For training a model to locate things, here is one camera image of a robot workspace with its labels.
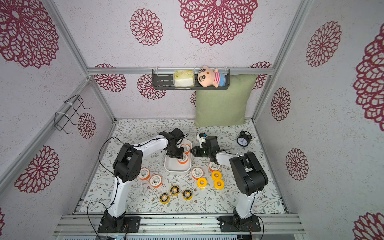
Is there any orange tape roll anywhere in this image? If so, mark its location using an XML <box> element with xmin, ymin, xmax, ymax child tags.
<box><xmin>181</xmin><ymin>144</ymin><xmax>191</xmax><ymax>155</ymax></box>
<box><xmin>192</xmin><ymin>167</ymin><xmax>204</xmax><ymax>180</ymax></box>
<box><xmin>138</xmin><ymin>168</ymin><xmax>151</xmax><ymax>181</ymax></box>
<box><xmin>209</xmin><ymin>162</ymin><xmax>220</xmax><ymax>172</ymax></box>
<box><xmin>150</xmin><ymin>175</ymin><xmax>163</xmax><ymax>188</ymax></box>
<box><xmin>177</xmin><ymin>153</ymin><xmax>189</xmax><ymax>164</ymax></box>

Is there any white plastic storage box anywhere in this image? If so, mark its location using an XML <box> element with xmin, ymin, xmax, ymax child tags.
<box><xmin>164</xmin><ymin>139</ymin><xmax>192</xmax><ymax>174</ymax></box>

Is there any black yellow tape roll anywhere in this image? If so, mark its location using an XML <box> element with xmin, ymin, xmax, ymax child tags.
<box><xmin>159</xmin><ymin>193</ymin><xmax>170</xmax><ymax>204</ymax></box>
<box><xmin>170</xmin><ymin>185</ymin><xmax>180</xmax><ymax>196</ymax></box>
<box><xmin>182</xmin><ymin>190</ymin><xmax>193</xmax><ymax>201</ymax></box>

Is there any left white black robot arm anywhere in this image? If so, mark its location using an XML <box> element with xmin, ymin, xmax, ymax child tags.
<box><xmin>104</xmin><ymin>132</ymin><xmax>185</xmax><ymax>223</ymax></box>

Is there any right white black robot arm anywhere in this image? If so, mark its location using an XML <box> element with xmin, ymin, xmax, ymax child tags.
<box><xmin>191</xmin><ymin>146</ymin><xmax>269</xmax><ymax>228</ymax></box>

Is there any yellow tape roll top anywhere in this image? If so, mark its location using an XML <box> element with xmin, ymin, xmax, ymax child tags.
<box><xmin>212</xmin><ymin>171</ymin><xmax>222</xmax><ymax>181</ymax></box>

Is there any black alarm clock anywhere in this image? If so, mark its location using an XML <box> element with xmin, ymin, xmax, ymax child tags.
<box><xmin>237</xmin><ymin>131</ymin><xmax>253</xmax><ymax>147</ymax></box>

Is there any green pillow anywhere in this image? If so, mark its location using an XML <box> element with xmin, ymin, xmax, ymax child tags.
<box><xmin>195</xmin><ymin>75</ymin><xmax>258</xmax><ymax>128</ymax></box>

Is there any yellow green sponge pack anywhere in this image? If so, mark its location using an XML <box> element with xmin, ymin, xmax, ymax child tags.
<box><xmin>173</xmin><ymin>71</ymin><xmax>195</xmax><ymax>87</ymax></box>

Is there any plush doll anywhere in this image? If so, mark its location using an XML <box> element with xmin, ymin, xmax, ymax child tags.
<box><xmin>197</xmin><ymin>66</ymin><xmax>227</xmax><ymax>88</ymax></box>

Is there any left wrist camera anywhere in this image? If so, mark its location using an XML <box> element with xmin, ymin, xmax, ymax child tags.
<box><xmin>171</xmin><ymin>128</ymin><xmax>184</xmax><ymax>143</ymax></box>

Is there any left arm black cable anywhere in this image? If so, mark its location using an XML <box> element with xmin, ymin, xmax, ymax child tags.
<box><xmin>86</xmin><ymin>131</ymin><xmax>190</xmax><ymax>240</ymax></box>

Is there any black wall shelf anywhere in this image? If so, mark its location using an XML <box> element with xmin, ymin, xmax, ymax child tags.
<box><xmin>152</xmin><ymin>68</ymin><xmax>231</xmax><ymax>90</ymax></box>

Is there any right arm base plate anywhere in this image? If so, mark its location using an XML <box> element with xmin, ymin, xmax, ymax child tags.
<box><xmin>218</xmin><ymin>211</ymin><xmax>262</xmax><ymax>232</ymax></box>

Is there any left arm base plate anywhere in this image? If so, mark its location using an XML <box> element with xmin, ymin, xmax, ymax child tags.
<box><xmin>97</xmin><ymin>210</ymin><xmax>141</xmax><ymax>233</ymax></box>

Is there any black wire wall rack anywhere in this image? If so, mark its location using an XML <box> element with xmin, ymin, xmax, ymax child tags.
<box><xmin>53</xmin><ymin>94</ymin><xmax>90</xmax><ymax>135</ymax></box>

